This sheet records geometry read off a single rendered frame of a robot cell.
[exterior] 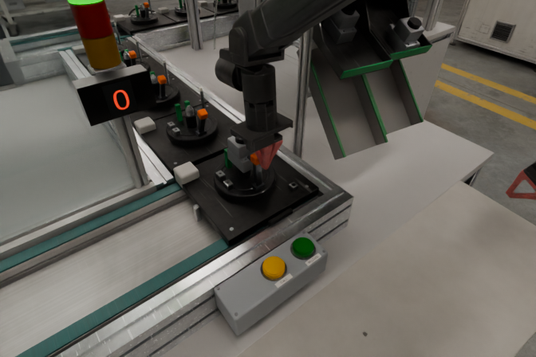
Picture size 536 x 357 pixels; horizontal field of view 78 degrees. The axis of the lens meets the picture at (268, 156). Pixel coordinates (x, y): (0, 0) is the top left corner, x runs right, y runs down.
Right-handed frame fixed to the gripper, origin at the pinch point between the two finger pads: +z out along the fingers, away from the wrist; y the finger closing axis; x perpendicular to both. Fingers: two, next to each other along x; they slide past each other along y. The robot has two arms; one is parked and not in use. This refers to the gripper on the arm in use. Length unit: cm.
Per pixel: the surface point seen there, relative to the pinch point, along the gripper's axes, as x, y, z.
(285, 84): -57, -54, 16
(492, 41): -107, -407, 82
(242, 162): -4.6, 2.1, 0.8
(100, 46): -15.1, 19.5, -24.5
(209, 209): -5.6, 10.9, 9.2
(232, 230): 2.1, 10.2, 9.9
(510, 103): -41, -306, 103
